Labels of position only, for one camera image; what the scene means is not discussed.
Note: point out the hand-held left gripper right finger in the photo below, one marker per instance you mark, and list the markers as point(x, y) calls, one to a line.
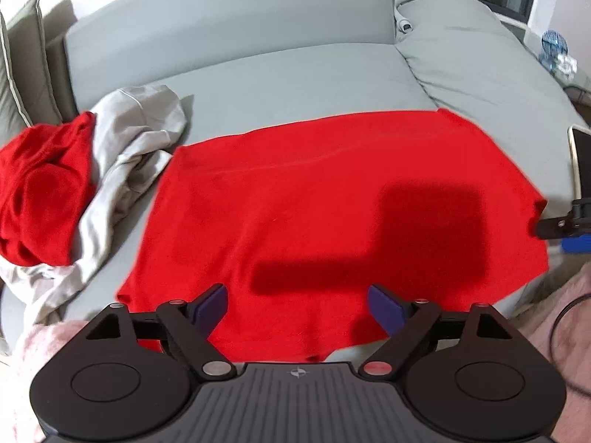
point(383, 308)

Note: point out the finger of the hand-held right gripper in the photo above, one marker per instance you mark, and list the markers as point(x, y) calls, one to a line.
point(577, 244)
point(556, 227)

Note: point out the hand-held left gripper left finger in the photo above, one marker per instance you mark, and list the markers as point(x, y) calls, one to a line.
point(212, 305)

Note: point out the red garment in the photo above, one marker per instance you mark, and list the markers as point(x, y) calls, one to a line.
point(41, 194)
point(300, 203)

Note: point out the smartphone with pale edge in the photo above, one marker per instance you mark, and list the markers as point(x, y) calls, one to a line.
point(582, 157)

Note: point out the person's right leg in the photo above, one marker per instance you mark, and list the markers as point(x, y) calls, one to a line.
point(575, 332)

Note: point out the person's leg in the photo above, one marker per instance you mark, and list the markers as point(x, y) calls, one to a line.
point(575, 332)
point(41, 346)

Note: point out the white crumpled tissue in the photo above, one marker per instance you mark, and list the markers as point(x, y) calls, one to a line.
point(565, 63)

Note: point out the person's left leg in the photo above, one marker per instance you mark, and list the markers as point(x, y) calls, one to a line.
point(41, 346)

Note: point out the beige garment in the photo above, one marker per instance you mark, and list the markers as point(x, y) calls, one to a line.
point(134, 147)

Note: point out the blue mesh ball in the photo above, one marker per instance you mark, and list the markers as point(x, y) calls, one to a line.
point(552, 44)

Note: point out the glass coffee table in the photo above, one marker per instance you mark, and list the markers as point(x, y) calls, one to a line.
point(531, 33)

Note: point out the grey sofa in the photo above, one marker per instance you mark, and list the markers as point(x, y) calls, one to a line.
point(300, 78)

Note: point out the grey sofa cushion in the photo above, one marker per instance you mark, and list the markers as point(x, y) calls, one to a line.
point(21, 69)

